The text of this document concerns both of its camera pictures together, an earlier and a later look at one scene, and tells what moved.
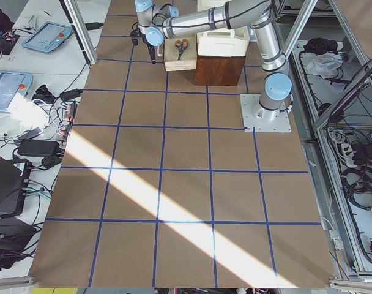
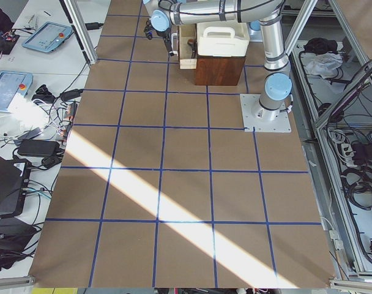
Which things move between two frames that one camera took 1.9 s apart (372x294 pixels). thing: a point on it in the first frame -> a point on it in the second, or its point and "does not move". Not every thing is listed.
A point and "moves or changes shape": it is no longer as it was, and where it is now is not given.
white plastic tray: x=222 y=42 does not move
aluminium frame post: x=81 y=29 does not move
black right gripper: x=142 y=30 -> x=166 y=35
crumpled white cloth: x=326 y=64 does not move
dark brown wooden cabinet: x=218 y=70 does not move
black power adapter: x=38 y=147 does not move
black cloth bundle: x=318 y=45 does not move
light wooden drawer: x=188 y=56 moves or changes shape
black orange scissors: x=182 y=45 -> x=193 y=43
